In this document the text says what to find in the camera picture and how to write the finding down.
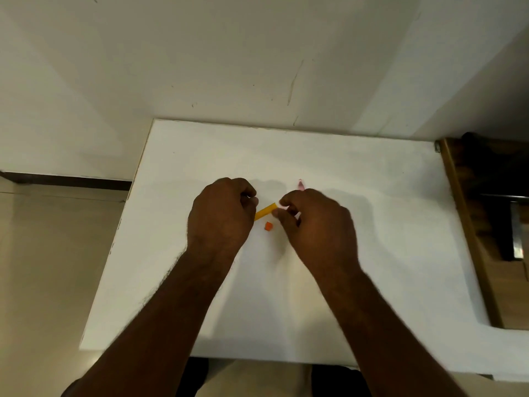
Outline brown wooden furniture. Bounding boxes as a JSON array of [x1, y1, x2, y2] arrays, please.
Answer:
[[435, 132, 529, 330]]

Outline person's legs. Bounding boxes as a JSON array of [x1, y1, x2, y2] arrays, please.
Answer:
[[62, 356, 373, 397]]

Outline person's left hand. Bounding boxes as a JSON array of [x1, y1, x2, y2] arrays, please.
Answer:
[[186, 177, 259, 258]]

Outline person's right hand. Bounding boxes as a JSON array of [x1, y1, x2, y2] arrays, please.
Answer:
[[271, 189, 361, 280]]

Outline yellow plastic stick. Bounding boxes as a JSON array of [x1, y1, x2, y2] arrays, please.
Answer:
[[254, 203, 278, 221]]

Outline person's left forearm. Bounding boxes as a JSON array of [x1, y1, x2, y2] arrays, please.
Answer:
[[62, 248, 238, 397]]

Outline person's right forearm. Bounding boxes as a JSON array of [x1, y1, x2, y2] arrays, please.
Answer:
[[308, 266, 469, 397]]

